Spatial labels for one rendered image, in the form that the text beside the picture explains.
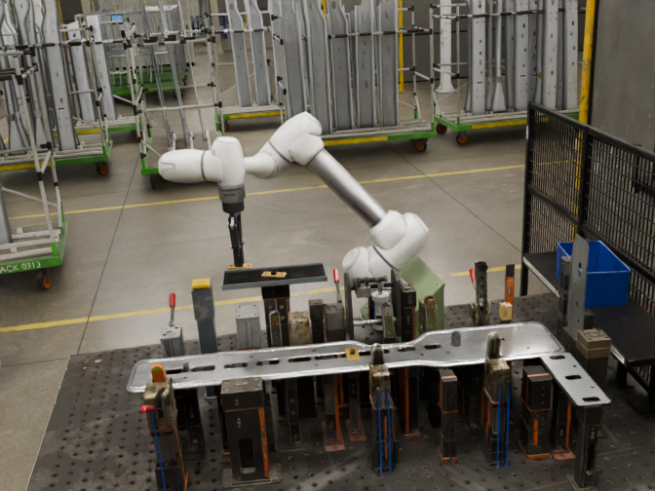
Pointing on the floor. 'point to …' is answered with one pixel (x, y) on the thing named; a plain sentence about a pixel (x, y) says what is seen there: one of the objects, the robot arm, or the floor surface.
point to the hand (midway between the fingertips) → (238, 255)
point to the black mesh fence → (644, 404)
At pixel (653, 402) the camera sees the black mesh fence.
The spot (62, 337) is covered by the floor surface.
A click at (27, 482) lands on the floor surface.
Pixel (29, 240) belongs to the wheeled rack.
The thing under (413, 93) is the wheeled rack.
